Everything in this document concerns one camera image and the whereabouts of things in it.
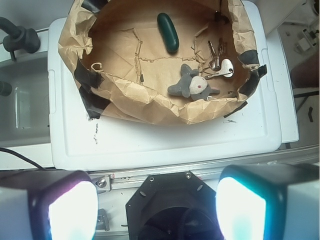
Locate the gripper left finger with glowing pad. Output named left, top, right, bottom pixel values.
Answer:
left=0, top=170, right=98, bottom=240

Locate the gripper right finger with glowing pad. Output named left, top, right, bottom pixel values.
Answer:
left=215, top=163, right=320, bottom=240

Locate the gray plush animal toy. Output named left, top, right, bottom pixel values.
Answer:
left=167, top=63, right=220, bottom=101

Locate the white plastic lid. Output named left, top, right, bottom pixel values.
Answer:
left=48, top=0, right=283, bottom=172

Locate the clear plastic bin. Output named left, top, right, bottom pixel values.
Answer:
left=0, top=51, right=50, bottom=148

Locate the silver key bunch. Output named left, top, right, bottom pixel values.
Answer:
left=207, top=37, right=227, bottom=70

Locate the brown paper bag tray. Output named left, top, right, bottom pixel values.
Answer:
left=58, top=0, right=267, bottom=125

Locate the black clamp knob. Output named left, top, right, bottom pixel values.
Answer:
left=0, top=17, right=41, bottom=62

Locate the black cable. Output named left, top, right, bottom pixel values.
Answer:
left=0, top=147, right=48, bottom=171

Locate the silver corner bracket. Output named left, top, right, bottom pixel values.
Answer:
left=96, top=208, right=110, bottom=232

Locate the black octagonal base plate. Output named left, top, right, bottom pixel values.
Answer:
left=125, top=171, right=224, bottom=240

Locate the aluminium extrusion rail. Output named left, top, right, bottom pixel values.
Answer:
left=89, top=144, right=320, bottom=193

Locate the white heart keychain tag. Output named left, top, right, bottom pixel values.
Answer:
left=215, top=58, right=234, bottom=78

